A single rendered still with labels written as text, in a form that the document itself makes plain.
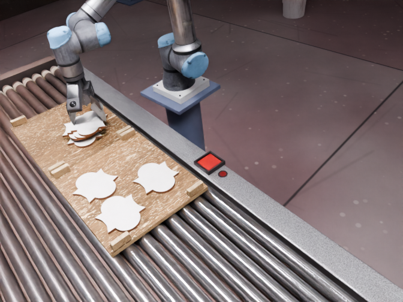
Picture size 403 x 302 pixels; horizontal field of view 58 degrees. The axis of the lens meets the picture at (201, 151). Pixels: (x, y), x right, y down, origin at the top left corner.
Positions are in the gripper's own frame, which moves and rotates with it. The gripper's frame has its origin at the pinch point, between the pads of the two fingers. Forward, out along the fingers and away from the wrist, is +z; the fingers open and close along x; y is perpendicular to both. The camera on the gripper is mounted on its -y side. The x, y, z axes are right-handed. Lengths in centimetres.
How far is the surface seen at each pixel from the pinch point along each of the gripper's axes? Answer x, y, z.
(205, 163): -40.8, -24.7, 5.5
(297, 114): -122, 117, 98
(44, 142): 18.2, -2.2, 4.6
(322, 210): -108, 20, 98
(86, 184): -1.7, -29.0, 3.7
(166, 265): -26, -61, 7
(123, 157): -12.7, -17.0, 4.7
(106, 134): -5.3, -2.2, 4.7
